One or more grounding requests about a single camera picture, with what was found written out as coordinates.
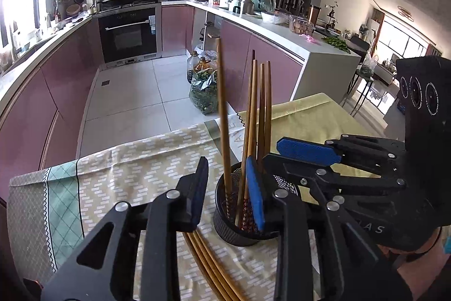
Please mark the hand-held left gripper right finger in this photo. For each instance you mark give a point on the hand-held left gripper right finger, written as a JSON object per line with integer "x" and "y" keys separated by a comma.
{"x": 255, "y": 195}

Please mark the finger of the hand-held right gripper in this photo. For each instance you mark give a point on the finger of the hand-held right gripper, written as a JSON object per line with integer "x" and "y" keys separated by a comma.
{"x": 306, "y": 151}
{"x": 352, "y": 177}

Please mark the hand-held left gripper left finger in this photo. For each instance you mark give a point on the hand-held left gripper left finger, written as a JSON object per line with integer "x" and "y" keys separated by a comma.
{"x": 197, "y": 195}

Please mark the black mesh utensil holder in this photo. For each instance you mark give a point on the black mesh utensil holder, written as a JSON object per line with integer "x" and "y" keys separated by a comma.
{"x": 229, "y": 230}

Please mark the person's right hand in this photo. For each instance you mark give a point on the person's right hand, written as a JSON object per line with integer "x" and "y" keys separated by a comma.
{"x": 426, "y": 272}

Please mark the multicolour patterned tablecloth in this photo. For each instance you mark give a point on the multicolour patterned tablecloth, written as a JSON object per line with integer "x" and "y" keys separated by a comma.
{"x": 141, "y": 167}

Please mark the white kitchen countertop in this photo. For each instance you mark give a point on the white kitchen countertop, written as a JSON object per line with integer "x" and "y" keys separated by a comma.
{"x": 45, "y": 43}
{"x": 327, "y": 75}

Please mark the green stool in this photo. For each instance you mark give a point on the green stool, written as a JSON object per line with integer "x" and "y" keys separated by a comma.
{"x": 361, "y": 82}

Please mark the plastic bag of vegetables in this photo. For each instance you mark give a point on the plastic bag of vegetables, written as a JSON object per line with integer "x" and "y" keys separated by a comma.
{"x": 204, "y": 93}

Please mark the pink base cabinets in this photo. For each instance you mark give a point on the pink base cabinets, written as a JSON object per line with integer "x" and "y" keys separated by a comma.
{"x": 53, "y": 93}
{"x": 253, "y": 54}

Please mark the green leafy vegetables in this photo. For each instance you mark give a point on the green leafy vegetables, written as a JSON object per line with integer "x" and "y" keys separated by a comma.
{"x": 336, "y": 44}

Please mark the living room window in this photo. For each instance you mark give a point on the living room window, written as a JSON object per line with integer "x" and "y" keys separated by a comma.
{"x": 405, "y": 40}

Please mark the clear plastic food container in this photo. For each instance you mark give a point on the clear plastic food container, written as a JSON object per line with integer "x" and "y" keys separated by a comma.
{"x": 302, "y": 26}

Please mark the plastic oil bottle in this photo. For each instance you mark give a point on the plastic oil bottle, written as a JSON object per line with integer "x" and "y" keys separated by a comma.
{"x": 205, "y": 63}
{"x": 193, "y": 68}

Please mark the copper tumbler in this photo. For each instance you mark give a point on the copper tumbler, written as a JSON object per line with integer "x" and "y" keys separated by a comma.
{"x": 314, "y": 13}

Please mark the black built-in oven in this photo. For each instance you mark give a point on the black built-in oven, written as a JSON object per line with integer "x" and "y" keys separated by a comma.
{"x": 128, "y": 34}

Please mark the round woven basket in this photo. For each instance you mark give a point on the round woven basket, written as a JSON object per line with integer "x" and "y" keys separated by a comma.
{"x": 73, "y": 9}

